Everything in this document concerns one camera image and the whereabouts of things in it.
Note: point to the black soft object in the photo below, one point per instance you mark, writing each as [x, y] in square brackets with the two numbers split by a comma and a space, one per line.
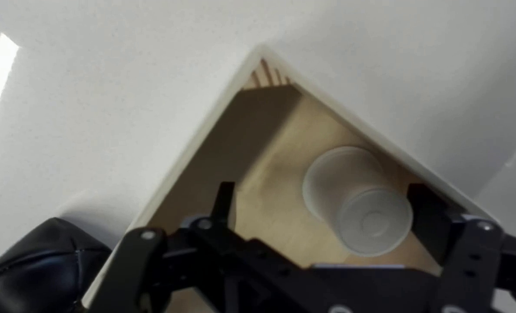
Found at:
[49, 269]

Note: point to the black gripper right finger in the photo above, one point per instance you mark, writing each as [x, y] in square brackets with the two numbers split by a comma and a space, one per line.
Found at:
[436, 220]

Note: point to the brown wooden box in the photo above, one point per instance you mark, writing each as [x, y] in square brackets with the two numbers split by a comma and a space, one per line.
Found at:
[264, 140]

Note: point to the white coffee pod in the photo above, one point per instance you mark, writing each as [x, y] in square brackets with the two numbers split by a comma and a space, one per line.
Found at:
[349, 190]

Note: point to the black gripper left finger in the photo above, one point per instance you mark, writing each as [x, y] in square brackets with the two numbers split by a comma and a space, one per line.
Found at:
[219, 218]

